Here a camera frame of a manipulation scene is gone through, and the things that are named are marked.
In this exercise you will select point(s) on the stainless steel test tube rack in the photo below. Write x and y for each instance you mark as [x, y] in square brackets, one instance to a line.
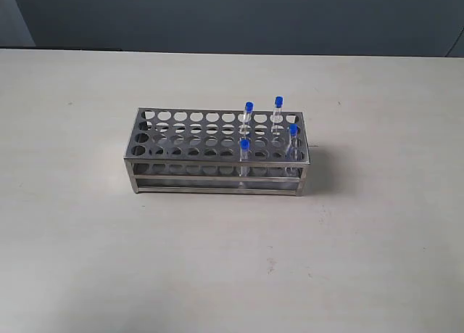
[197, 151]

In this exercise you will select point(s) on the blue-capped tube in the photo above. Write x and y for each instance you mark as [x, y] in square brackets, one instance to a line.
[246, 120]
[277, 117]
[244, 156]
[292, 151]

